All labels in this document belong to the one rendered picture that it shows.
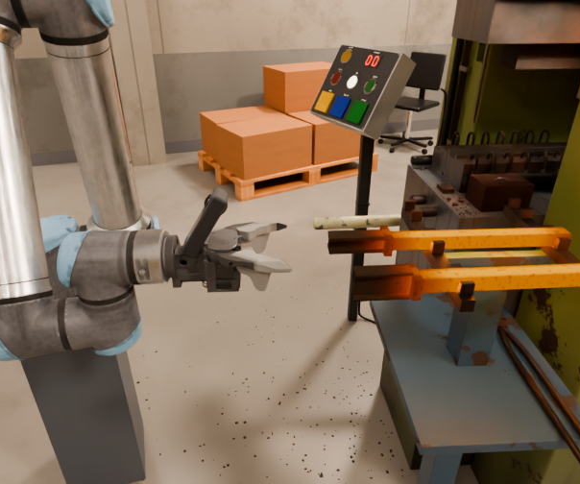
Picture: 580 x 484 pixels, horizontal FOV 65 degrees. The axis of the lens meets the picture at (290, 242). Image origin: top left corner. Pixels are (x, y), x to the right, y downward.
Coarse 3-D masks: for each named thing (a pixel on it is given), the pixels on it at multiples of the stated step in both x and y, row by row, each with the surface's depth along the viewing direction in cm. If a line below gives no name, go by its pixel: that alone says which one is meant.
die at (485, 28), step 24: (480, 0) 103; (504, 0) 97; (528, 0) 98; (552, 0) 98; (576, 0) 99; (456, 24) 115; (480, 24) 104; (504, 24) 100; (528, 24) 100; (552, 24) 101; (576, 24) 101
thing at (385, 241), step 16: (336, 240) 74; (352, 240) 74; (368, 240) 74; (384, 240) 75; (400, 240) 75; (416, 240) 75; (448, 240) 75; (464, 240) 76; (480, 240) 76; (496, 240) 76; (512, 240) 76; (528, 240) 76; (544, 240) 76
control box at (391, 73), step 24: (360, 48) 164; (336, 72) 171; (360, 72) 161; (384, 72) 152; (408, 72) 153; (336, 96) 168; (360, 96) 158; (384, 96) 152; (336, 120) 165; (384, 120) 156
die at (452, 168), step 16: (496, 144) 134; (512, 144) 134; (528, 144) 134; (544, 144) 130; (560, 144) 130; (432, 160) 134; (448, 160) 123; (464, 160) 117; (480, 160) 117; (496, 160) 117; (448, 176) 124; (464, 192) 118
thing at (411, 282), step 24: (408, 264) 66; (552, 264) 68; (576, 264) 68; (360, 288) 65; (384, 288) 65; (408, 288) 65; (432, 288) 65; (456, 288) 65; (480, 288) 65; (504, 288) 66; (528, 288) 66
